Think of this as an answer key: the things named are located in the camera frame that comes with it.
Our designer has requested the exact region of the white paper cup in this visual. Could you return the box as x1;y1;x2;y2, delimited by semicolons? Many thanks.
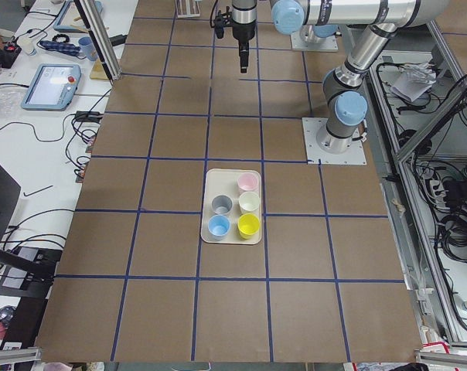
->
17;36;37;56

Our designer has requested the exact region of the wooden mug tree stand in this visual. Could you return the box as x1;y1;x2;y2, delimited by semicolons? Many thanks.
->
70;16;108;80

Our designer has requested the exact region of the pink plastic cup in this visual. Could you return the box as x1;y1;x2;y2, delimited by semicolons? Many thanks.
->
237;172;259;194

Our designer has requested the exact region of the blue teach pendant far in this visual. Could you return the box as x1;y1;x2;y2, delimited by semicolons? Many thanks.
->
53;1;87;33

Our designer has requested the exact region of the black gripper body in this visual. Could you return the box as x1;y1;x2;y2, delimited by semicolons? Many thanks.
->
231;0;256;42

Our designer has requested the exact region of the blue teach pendant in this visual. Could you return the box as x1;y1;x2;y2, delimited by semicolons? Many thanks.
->
53;1;87;33
21;63;81;111

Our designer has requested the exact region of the grey plastic cup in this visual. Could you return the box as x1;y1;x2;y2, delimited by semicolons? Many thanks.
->
211;195;234;216

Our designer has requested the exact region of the blue cup on desk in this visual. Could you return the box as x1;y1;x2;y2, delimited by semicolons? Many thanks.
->
78;36;97;62

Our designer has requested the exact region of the yellow plastic cup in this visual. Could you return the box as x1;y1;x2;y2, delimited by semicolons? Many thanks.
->
237;213;261;240

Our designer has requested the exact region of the blue teach pendant near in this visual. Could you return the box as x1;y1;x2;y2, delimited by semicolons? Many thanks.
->
21;63;81;111

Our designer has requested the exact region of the aluminium frame post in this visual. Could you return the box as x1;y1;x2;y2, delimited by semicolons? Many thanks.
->
74;0;122;82

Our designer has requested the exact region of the cream plastic tray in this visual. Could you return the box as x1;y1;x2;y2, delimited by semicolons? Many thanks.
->
201;168;262;245

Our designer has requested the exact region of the black power adapter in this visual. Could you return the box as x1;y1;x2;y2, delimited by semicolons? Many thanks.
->
110;34;127;46

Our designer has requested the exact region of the cream plastic cup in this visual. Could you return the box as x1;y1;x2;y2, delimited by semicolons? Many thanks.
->
238;192;261;214

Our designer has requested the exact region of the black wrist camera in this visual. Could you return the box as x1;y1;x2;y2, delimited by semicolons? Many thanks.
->
213;11;231;39

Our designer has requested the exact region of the blue checkered cloth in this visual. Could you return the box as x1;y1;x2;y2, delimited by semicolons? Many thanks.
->
38;40;80;56

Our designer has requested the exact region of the light blue plastic cup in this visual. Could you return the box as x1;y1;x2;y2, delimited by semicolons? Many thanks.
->
207;215;230;240

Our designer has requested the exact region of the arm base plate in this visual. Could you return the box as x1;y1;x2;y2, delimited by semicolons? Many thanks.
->
291;25;338;53
302;117;366;165

